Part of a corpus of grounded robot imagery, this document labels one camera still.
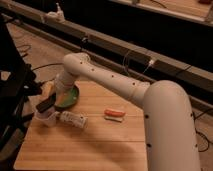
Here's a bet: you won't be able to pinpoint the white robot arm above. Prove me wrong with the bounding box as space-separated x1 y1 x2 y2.
54 53 201 171

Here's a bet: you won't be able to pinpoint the orange and white marker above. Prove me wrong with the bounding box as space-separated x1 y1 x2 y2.
104 109 125 122

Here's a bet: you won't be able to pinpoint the white cable with plug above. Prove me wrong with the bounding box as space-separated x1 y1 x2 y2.
121 49 156 80

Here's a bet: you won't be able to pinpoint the grey metal rail beam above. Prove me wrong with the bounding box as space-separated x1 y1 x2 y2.
0 0 213 114

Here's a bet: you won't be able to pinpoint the black rectangular eraser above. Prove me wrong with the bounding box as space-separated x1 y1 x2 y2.
36 94 56 113

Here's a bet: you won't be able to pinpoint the white ceramic cup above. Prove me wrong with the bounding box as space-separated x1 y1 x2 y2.
35 111 56 127

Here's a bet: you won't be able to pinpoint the black tripod stand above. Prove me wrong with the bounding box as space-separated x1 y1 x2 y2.
0 13 41 152

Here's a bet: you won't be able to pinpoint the black floor cable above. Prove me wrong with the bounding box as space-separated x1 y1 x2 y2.
16 37 88 85

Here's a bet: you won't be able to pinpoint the green round plate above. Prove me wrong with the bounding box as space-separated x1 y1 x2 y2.
54 85 79 110

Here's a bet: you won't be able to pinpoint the black cables near base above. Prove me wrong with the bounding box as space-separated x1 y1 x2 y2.
192 108 213 154

